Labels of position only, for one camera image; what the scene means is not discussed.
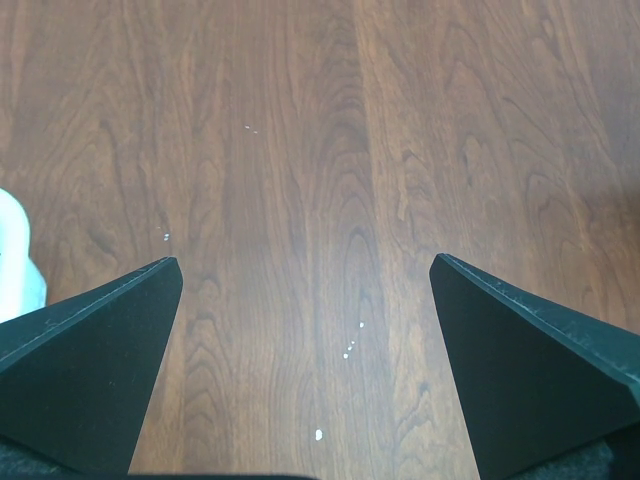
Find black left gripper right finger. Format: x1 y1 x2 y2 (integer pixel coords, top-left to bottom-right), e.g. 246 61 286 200
429 253 639 479

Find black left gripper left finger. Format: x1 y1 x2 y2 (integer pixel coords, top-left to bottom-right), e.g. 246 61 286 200
1 257 183 475

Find white plastic laundry basket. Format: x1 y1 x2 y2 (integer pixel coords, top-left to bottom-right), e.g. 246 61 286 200
0 189 47 323

